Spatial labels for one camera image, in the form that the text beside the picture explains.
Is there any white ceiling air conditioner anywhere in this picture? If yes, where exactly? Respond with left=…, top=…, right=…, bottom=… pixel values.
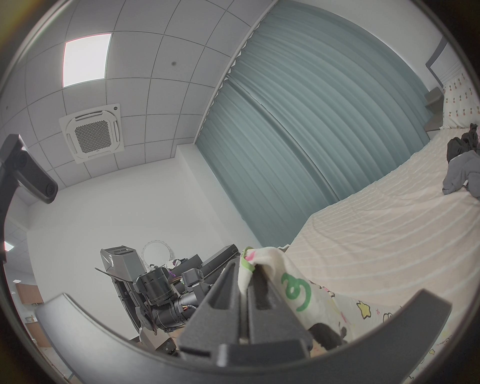
left=59, top=104, right=125, bottom=164

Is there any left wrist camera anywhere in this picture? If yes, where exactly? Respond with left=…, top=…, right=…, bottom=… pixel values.
left=182, top=269, right=206, bottom=297

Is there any grey bedside table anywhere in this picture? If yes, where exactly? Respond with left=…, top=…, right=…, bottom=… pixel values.
left=424, top=87, right=445, bottom=132

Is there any blue-green curtain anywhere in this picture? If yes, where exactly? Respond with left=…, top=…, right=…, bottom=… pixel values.
left=195, top=0, right=432, bottom=248

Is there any bed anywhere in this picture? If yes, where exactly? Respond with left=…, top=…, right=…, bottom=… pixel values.
left=289, top=37, right=480, bottom=376

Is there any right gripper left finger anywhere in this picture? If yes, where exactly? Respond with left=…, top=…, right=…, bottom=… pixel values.
left=177, top=257, right=244, bottom=360

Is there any black chest of drawers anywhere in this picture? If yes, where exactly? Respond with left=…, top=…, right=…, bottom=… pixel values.
left=200, top=244, right=241, bottom=272

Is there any grey garment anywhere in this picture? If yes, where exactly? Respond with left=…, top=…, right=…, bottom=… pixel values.
left=442, top=151, right=480, bottom=197

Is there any black garment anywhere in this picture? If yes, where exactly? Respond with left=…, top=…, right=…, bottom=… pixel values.
left=446, top=123, right=480, bottom=164

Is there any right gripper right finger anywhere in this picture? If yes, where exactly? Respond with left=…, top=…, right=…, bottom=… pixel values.
left=245, top=263, right=314, bottom=352

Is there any white printed pyjama top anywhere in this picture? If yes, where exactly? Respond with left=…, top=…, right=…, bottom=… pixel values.
left=239, top=245, right=456, bottom=361

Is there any square ceiling light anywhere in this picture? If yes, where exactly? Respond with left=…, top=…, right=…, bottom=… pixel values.
left=62, top=33, right=112, bottom=89

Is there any white printed pillow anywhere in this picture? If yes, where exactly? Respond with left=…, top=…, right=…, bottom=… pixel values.
left=440, top=71, right=480, bottom=130

